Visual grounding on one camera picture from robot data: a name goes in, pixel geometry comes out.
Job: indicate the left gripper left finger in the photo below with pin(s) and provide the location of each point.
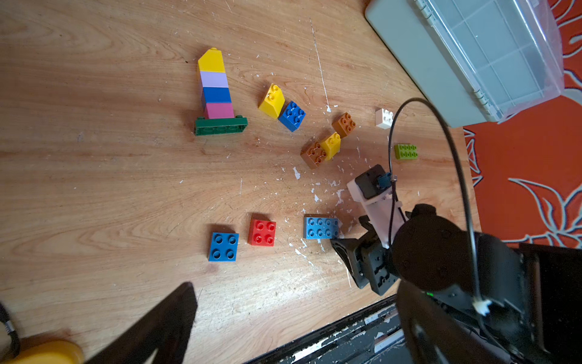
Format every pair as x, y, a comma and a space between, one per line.
162, 334

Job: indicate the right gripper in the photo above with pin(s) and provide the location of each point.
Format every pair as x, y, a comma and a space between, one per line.
368, 262

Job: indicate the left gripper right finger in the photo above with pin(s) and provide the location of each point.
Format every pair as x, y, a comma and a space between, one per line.
432, 336

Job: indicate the light blue long lego brick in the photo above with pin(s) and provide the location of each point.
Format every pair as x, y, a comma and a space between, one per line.
321, 228

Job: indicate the teal blue lego brick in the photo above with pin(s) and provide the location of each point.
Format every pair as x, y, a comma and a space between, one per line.
223, 247

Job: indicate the red lego brick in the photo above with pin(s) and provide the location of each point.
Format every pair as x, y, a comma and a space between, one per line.
262, 233

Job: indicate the dark green lego plate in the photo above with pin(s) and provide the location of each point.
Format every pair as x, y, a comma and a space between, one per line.
220, 126

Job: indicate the pink lego brick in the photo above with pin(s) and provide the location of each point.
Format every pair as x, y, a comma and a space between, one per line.
219, 110

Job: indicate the blue square lego brick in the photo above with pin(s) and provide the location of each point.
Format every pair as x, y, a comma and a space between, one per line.
216, 95

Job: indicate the lilac lego brick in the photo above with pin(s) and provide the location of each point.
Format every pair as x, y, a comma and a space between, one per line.
213, 79

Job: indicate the yellow sloped lego brick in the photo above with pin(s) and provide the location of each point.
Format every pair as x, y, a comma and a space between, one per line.
212, 61

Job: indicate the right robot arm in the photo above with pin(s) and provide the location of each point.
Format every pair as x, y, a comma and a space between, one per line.
525, 299

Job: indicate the lime green lego brick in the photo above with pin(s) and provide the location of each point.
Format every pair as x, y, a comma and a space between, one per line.
406, 151

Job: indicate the yellow lego brick near brown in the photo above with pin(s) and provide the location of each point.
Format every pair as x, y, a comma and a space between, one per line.
331, 146

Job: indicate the brown sloped lego brick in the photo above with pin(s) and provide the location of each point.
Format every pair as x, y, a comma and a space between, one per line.
344, 125

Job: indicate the white lego brick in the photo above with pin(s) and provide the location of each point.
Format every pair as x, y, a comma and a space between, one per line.
384, 119

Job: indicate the blue lego brick far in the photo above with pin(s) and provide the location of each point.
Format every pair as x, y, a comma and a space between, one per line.
292, 116

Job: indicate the yellow lego brick far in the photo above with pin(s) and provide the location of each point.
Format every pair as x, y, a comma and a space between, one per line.
273, 102

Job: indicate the yellow tape measure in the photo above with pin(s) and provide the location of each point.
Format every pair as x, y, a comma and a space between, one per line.
54, 352

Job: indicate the grey lidded storage box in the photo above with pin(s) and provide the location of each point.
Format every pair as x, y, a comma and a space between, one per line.
475, 61

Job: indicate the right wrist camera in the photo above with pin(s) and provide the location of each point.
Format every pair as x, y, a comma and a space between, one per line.
374, 190

